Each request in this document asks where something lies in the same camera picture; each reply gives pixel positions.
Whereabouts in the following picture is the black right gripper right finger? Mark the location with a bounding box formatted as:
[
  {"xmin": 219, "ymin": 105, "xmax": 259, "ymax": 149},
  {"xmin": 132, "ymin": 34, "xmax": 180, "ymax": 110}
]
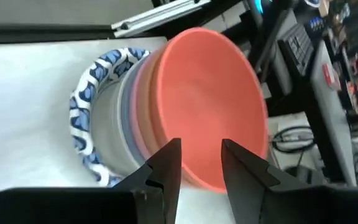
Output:
[{"xmin": 221, "ymin": 139, "xmax": 358, "ymax": 224}]

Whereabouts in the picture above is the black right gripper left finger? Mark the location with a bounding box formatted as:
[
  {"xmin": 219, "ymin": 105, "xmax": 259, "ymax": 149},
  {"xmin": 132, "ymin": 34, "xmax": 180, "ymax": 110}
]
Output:
[{"xmin": 0, "ymin": 138, "xmax": 183, "ymax": 224}]

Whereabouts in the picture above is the light blue bowl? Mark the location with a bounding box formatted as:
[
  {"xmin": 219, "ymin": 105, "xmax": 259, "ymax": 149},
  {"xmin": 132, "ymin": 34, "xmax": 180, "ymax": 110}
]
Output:
[{"xmin": 118, "ymin": 62, "xmax": 147, "ymax": 167}]

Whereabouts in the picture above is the pink bowl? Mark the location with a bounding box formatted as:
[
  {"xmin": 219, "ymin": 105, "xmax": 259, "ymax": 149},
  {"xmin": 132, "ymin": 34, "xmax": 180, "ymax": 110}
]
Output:
[{"xmin": 128, "ymin": 58, "xmax": 155, "ymax": 161}]

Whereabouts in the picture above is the peach orange bowl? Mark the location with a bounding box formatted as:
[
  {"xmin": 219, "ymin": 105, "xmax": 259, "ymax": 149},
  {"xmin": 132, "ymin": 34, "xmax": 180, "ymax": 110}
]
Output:
[{"xmin": 135, "ymin": 43, "xmax": 198, "ymax": 187}]

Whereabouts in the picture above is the blue patterned paper plate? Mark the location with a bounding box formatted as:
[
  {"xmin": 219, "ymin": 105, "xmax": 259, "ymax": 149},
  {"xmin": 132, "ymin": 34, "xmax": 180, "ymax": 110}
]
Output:
[{"xmin": 69, "ymin": 47, "xmax": 151, "ymax": 187}]

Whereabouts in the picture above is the coral red bowl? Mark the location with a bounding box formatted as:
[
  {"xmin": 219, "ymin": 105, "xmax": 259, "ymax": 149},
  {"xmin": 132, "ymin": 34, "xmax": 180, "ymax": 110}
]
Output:
[{"xmin": 149, "ymin": 27, "xmax": 270, "ymax": 194}]

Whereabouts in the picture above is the black round base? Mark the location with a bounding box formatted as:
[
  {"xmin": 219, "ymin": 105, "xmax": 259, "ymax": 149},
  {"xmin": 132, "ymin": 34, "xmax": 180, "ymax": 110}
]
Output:
[{"xmin": 284, "ymin": 164, "xmax": 323, "ymax": 187}]

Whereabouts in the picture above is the grey desk panel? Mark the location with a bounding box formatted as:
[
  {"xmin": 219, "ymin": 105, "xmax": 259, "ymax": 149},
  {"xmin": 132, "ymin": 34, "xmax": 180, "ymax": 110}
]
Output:
[{"xmin": 310, "ymin": 40, "xmax": 358, "ymax": 187}]

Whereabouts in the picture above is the red label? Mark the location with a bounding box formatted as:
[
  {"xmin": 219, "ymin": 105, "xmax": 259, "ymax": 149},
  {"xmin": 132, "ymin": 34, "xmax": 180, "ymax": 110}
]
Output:
[{"xmin": 321, "ymin": 63, "xmax": 336, "ymax": 88}]

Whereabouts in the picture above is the black keyboard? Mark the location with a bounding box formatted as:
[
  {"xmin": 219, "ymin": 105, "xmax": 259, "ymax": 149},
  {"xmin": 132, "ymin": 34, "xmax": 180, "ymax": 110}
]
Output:
[{"xmin": 277, "ymin": 23, "xmax": 316, "ymax": 77}]

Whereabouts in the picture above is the aluminium extrusion bar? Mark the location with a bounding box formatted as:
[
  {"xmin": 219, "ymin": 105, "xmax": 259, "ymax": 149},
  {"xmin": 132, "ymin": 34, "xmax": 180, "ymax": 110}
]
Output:
[{"xmin": 111, "ymin": 0, "xmax": 213, "ymax": 39}]

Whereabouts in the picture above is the coiled black cable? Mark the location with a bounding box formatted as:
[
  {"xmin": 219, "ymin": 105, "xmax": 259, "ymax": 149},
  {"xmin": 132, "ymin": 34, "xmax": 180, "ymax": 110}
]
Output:
[{"xmin": 272, "ymin": 125, "xmax": 317, "ymax": 154}]

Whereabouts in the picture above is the black table frame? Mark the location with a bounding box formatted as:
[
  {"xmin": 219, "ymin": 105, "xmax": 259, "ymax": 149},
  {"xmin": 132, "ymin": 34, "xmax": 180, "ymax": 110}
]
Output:
[{"xmin": 0, "ymin": 23, "xmax": 117, "ymax": 45}]

